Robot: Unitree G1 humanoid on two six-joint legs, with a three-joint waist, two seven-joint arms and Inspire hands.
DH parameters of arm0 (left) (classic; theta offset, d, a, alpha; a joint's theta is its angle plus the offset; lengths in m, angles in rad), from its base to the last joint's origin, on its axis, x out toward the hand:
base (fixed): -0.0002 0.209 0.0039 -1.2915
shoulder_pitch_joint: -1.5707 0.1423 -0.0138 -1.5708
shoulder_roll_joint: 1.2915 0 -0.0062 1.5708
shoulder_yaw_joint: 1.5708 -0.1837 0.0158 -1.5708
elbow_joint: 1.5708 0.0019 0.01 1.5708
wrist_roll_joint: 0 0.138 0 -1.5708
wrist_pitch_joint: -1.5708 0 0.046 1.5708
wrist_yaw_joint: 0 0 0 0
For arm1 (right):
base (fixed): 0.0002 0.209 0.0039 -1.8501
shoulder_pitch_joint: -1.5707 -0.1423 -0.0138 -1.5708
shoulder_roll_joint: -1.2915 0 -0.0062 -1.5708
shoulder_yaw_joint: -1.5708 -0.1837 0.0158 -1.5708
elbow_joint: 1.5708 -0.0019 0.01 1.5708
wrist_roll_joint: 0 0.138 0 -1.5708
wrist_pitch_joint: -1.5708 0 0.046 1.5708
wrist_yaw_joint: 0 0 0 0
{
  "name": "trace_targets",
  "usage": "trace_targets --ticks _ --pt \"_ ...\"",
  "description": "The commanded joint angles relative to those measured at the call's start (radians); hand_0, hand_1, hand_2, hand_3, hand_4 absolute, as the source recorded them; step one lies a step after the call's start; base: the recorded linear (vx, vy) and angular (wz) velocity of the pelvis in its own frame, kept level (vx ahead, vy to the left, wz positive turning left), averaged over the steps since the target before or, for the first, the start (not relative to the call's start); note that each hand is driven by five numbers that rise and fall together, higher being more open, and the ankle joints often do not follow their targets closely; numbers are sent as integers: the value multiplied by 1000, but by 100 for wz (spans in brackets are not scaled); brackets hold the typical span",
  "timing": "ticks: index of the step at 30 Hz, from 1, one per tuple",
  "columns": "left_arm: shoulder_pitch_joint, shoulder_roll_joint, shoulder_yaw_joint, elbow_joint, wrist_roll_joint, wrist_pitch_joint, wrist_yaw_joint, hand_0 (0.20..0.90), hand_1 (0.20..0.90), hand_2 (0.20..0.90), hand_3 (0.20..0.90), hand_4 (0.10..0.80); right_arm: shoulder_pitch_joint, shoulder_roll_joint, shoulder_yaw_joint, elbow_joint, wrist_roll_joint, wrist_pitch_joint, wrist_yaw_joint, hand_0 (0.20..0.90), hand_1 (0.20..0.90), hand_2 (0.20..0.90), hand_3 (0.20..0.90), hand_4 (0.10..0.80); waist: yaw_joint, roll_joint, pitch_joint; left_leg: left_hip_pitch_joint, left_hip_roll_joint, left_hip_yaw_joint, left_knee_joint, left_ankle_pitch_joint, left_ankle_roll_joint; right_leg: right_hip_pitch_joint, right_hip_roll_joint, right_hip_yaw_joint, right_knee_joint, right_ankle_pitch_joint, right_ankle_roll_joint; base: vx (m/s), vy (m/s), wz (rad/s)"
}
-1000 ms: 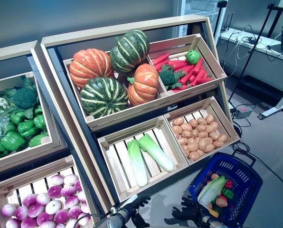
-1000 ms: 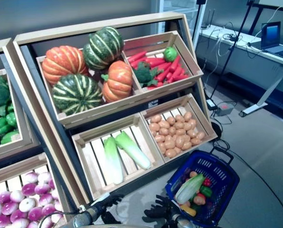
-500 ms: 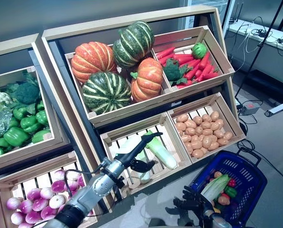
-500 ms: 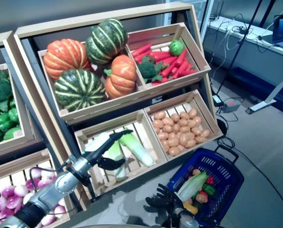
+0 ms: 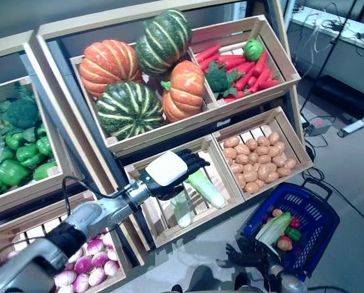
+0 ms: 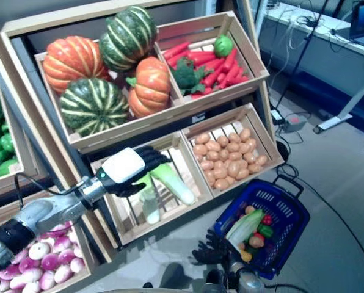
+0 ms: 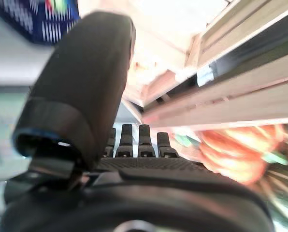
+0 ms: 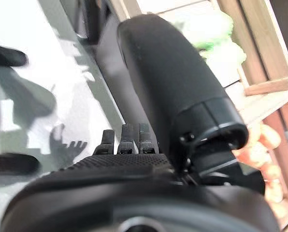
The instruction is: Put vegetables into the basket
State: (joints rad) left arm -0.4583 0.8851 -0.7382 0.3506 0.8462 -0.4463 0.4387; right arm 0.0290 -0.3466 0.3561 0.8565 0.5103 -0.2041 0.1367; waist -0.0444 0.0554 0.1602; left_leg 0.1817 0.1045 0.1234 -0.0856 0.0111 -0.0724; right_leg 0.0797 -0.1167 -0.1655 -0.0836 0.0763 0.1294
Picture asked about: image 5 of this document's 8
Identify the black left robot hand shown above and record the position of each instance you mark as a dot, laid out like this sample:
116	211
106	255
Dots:
166	169

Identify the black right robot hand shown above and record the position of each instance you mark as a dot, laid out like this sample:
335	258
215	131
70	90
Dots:
255	253

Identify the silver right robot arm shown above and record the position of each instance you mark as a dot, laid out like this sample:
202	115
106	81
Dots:
287	282

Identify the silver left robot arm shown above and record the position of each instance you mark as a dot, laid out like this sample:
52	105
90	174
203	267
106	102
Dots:
96	213

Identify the blue plastic shopping basket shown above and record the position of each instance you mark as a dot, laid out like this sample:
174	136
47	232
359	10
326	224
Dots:
316	219

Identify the napa cabbage with green leaves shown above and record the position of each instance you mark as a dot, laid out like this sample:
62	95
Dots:
275	227

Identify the wide wooden crate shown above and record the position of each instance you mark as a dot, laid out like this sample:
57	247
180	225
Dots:
182	129

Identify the small green bell pepper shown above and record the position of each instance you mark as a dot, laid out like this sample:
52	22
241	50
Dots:
293	233

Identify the white green napa cabbage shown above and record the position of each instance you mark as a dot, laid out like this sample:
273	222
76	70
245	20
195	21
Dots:
208	189
183	210

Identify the orange potato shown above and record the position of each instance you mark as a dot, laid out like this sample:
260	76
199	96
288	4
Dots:
277	212
273	151
240	180
230	152
278	161
243	159
237	168
283	171
231	142
251	144
253	158
242	149
264	170
251	187
262	150
273	138
264	159
280	147
290	163
271	177
263	141
250	176

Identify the dark robot body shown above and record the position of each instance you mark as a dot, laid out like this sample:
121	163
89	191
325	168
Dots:
206	279

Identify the green striped pumpkin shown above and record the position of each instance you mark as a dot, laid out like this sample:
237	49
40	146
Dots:
165	41
128	110

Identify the small orange pumpkin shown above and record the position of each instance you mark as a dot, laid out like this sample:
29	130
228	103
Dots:
184	91

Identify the purple white turnip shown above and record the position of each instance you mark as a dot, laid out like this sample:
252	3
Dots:
112	254
111	267
81	283
96	276
65	277
107	240
100	258
95	246
84	264
66	288

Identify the red carrot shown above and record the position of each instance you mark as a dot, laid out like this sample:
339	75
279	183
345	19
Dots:
207	53
209	62
241	67
264	77
232	60
244	79
260	64
235	96
270	84

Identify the large wooden display shelf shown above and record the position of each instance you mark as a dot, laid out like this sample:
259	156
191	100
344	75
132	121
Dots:
75	100

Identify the large orange pumpkin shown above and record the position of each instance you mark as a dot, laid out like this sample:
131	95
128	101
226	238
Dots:
108	65

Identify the grey box with red button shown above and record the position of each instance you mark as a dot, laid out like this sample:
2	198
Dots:
318	126

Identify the round green cabbage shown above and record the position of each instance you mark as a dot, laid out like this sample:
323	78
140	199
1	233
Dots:
253	49

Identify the large dark green broccoli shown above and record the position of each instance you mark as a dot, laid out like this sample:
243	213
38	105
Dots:
21	113

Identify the white table leg with caster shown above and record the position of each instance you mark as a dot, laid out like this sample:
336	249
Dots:
357	125

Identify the black stand with base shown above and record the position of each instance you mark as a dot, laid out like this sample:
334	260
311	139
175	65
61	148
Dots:
347	91

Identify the white table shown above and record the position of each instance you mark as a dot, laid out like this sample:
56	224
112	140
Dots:
337	49

